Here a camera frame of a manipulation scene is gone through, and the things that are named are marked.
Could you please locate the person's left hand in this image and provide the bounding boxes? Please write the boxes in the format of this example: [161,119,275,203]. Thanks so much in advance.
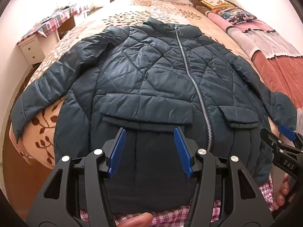
[122,212,154,227]

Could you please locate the person's pink plaid clothing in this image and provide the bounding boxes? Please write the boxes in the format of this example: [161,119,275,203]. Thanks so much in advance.
[79,177,275,227]

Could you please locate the brown plush cloth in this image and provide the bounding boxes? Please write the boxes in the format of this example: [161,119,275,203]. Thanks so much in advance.
[189,0,209,14]

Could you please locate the desk with plaid tablecloth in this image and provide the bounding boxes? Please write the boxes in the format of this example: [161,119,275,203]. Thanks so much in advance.
[20,3,82,42]

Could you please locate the person's right hand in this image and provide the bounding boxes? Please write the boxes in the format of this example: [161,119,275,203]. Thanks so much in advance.
[273,173,291,212]

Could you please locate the pink striped quilt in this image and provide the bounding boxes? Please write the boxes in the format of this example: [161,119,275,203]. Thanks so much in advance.
[205,10,303,111]

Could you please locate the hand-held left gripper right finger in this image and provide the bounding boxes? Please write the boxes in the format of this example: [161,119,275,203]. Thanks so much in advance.
[173,126,275,227]

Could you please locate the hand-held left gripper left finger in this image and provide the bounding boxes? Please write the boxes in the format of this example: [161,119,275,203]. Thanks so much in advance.
[25,128,127,227]

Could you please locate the yellow embroidered cushion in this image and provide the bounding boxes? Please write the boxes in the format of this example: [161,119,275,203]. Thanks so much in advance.
[201,0,235,8]

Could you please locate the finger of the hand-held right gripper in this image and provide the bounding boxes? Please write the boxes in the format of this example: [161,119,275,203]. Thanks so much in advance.
[260,128,283,152]
[278,124,303,147]

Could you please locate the dark teal quilted jacket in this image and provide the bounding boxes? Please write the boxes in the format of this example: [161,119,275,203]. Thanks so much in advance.
[11,17,298,214]

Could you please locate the colourful cartoon pillow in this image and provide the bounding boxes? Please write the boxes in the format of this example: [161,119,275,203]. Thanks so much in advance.
[211,7,257,25]

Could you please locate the white drawer cabinet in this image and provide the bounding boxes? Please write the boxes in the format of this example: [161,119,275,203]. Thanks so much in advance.
[18,34,46,68]

